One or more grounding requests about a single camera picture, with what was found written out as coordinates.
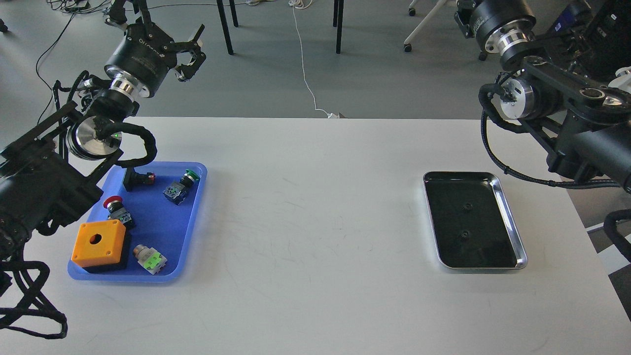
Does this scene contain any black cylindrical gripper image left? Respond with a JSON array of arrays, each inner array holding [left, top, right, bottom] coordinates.
[[105, 0, 207, 98]]

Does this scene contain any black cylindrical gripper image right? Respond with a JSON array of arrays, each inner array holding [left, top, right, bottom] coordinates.
[[455, 0, 536, 54]]

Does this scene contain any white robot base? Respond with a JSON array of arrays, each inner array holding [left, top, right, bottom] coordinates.
[[607, 67, 631, 94]]

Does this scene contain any blue plastic tray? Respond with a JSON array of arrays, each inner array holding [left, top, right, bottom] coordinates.
[[67, 160, 208, 283]]

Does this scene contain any silver metal tray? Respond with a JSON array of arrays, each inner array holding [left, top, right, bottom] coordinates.
[[423, 171, 528, 271]]

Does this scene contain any white rolling chair base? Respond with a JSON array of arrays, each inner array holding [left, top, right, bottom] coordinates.
[[403, 0, 488, 61]]

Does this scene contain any black table leg left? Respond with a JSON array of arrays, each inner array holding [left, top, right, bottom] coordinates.
[[215, 0, 239, 55]]

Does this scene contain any black table leg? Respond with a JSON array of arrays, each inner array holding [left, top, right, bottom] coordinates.
[[215, 0, 239, 55], [332, 0, 345, 54]]

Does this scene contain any black equipment case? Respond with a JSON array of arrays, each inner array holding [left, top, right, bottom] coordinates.
[[578, 0, 631, 81]]

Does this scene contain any black table leg right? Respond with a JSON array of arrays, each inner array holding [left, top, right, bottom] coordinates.
[[332, 0, 345, 54]]

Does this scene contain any red mushroom emergency button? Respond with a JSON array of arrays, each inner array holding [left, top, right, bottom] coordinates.
[[102, 195, 136, 230]]

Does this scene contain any black floor cable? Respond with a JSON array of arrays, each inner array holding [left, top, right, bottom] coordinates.
[[35, 0, 119, 124]]

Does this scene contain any green push button switch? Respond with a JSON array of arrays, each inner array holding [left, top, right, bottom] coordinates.
[[163, 169, 201, 205]]

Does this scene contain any white floor cable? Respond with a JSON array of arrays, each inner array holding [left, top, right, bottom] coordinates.
[[148, 0, 341, 119]]

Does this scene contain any orange button enclosure box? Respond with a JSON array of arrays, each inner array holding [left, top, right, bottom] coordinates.
[[70, 219, 131, 274]]

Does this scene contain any clear green switch module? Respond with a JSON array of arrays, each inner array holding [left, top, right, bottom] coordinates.
[[133, 244, 168, 276]]

